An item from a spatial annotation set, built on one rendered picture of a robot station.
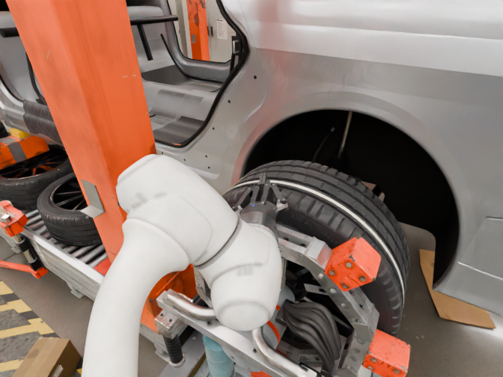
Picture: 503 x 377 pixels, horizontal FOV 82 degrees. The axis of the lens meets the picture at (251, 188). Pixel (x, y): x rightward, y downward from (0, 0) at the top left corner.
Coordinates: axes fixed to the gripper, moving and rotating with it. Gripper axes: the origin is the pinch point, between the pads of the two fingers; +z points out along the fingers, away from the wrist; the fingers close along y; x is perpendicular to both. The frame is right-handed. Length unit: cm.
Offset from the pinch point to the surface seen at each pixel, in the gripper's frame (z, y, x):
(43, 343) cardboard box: 11, -127, -71
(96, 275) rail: 34, -103, -53
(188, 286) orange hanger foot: 15, -43, -47
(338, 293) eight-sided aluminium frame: -19.4, 14.0, -20.7
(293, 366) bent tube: -34.1, 3.3, -22.9
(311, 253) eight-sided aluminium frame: -16.2, 9.7, -11.2
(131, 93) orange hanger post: 0.1, -25.9, 28.7
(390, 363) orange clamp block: -24, 23, -40
